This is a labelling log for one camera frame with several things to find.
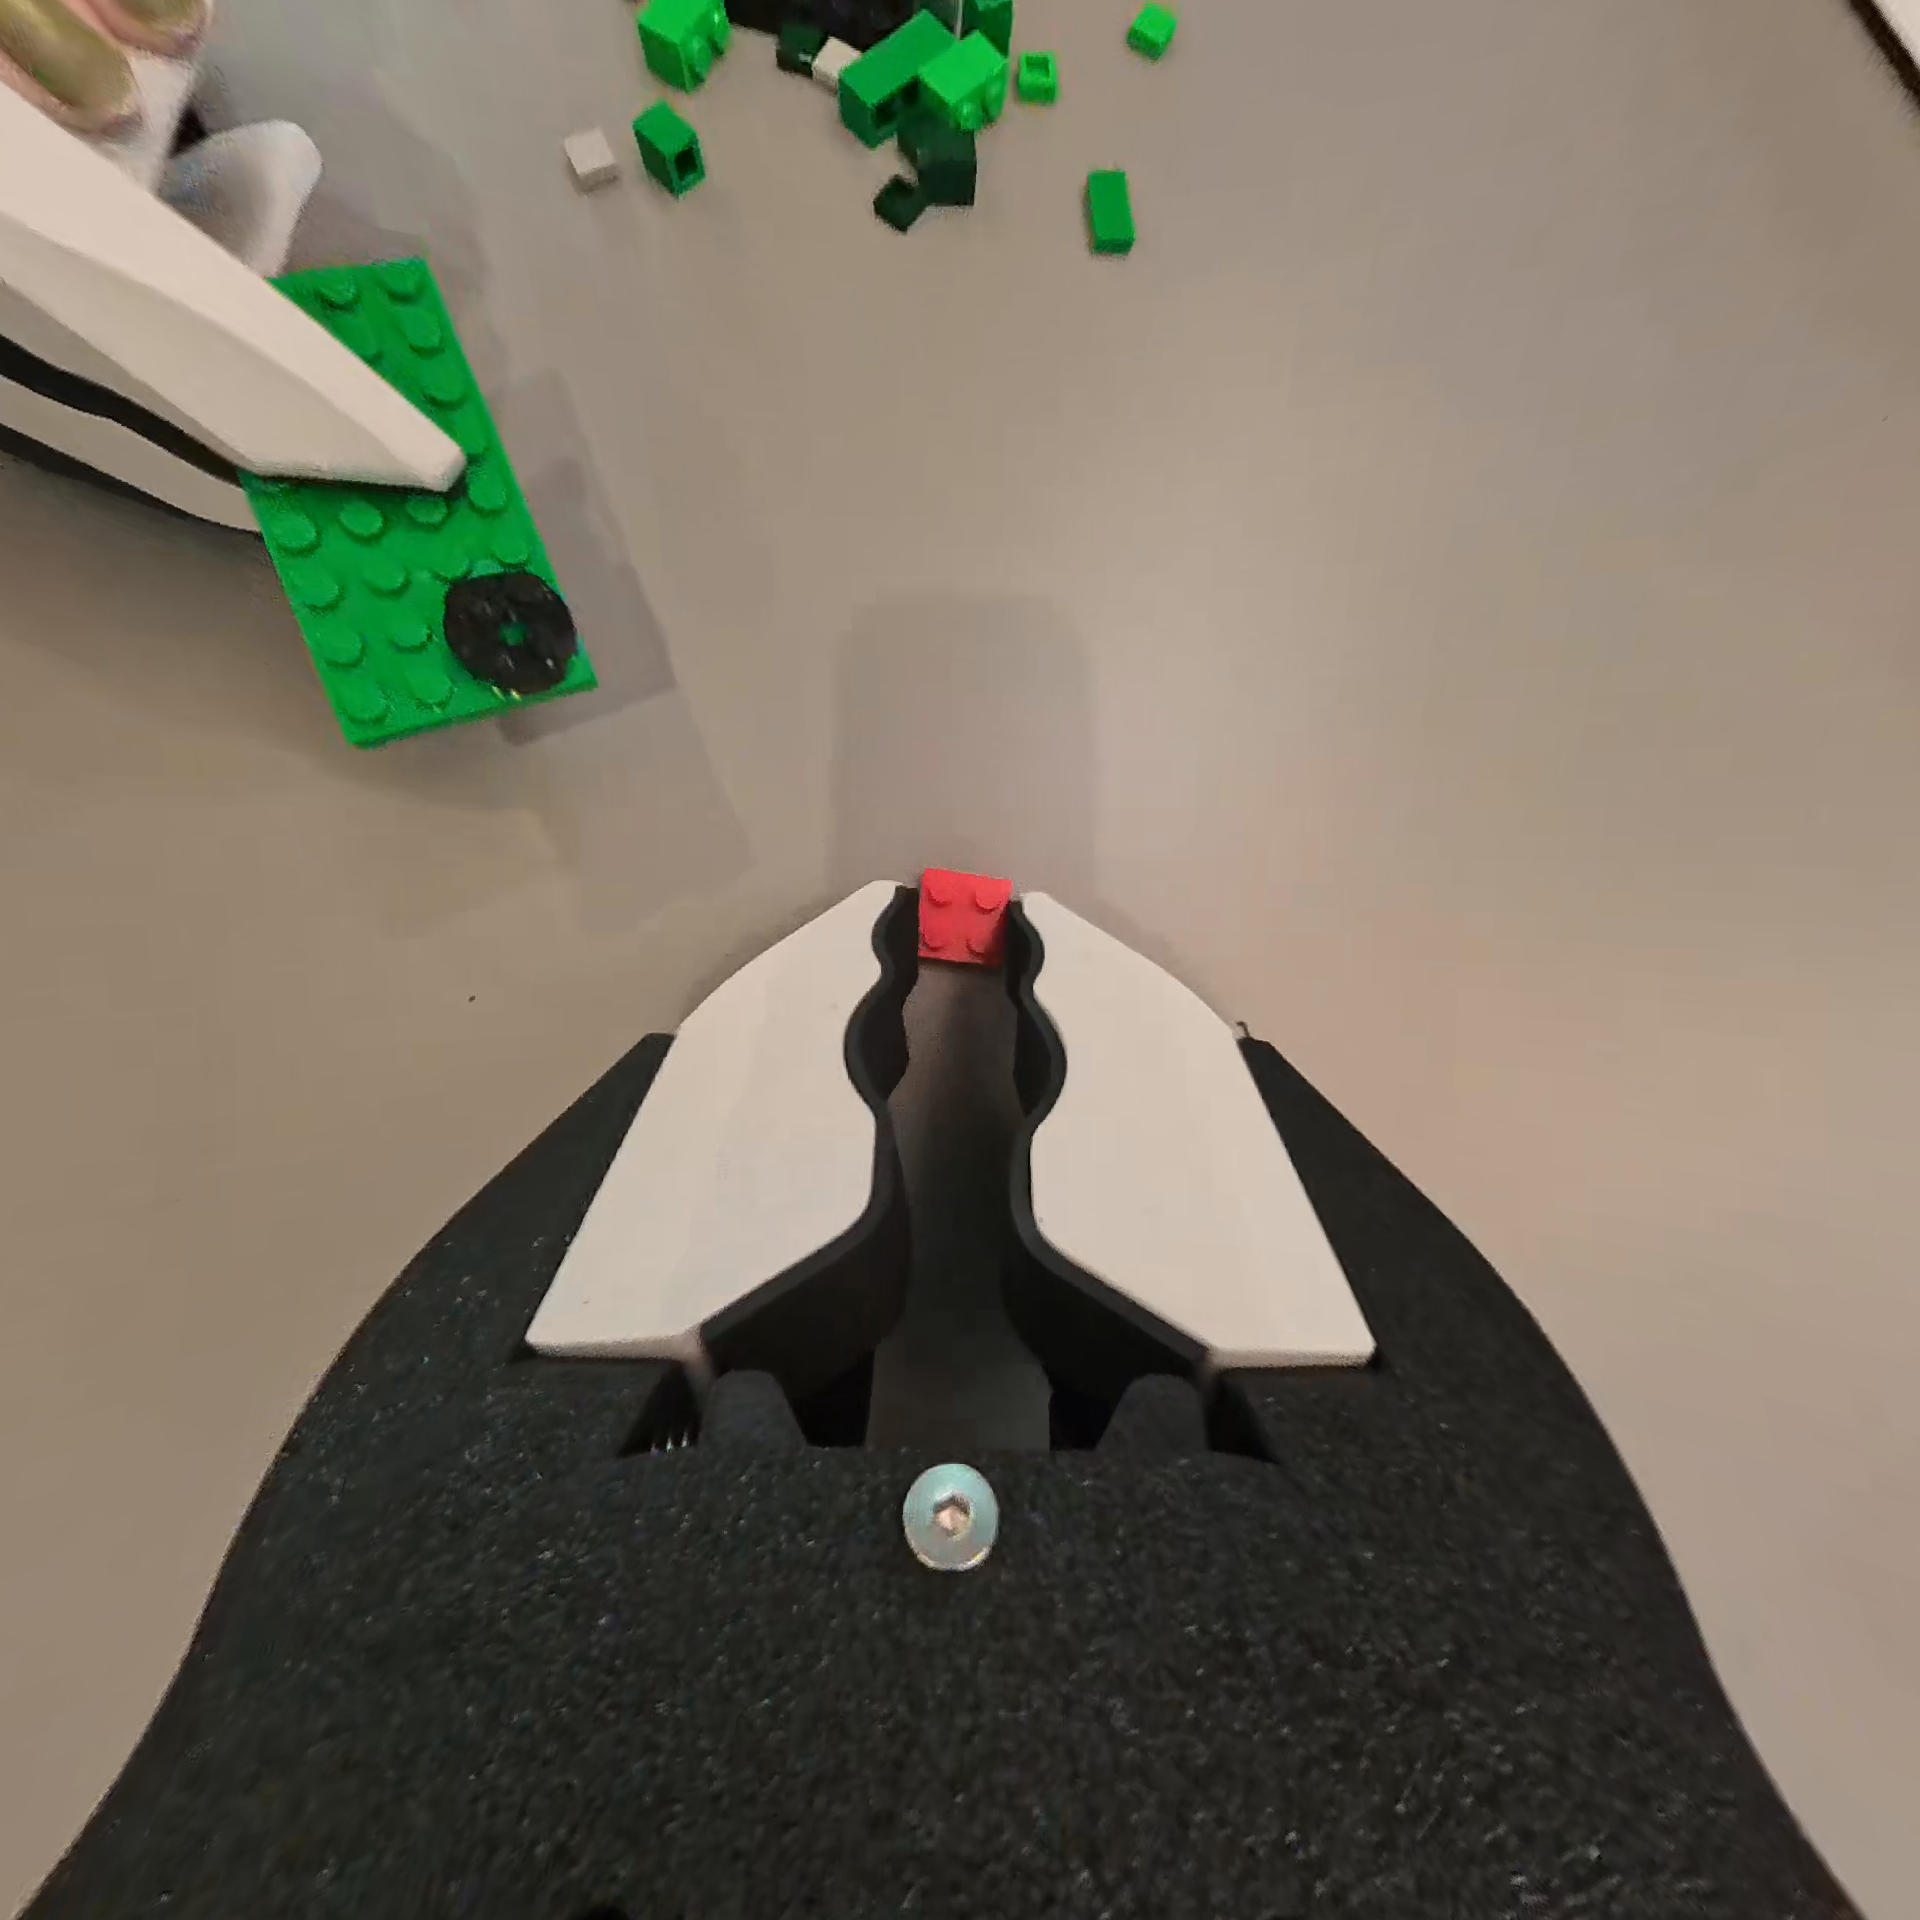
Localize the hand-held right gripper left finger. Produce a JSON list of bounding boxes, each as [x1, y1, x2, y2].
[[526, 883, 921, 1404]]

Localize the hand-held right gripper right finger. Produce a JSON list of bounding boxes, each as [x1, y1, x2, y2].
[[1000, 891, 1375, 1404]]

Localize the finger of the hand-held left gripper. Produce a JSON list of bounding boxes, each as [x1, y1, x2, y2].
[[0, 369, 261, 533], [0, 83, 471, 492]]

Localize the green lego baseplate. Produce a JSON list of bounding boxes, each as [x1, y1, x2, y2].
[[240, 259, 598, 749]]

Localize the red lego brick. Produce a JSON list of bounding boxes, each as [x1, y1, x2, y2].
[[915, 867, 1016, 969]]

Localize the black round lego piece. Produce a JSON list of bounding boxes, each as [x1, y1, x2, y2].
[[440, 569, 577, 695]]

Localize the pile of lego bricks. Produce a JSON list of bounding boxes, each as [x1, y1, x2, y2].
[[633, 0, 1061, 234]]

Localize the person's left hand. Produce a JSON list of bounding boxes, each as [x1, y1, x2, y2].
[[0, 0, 212, 137]]

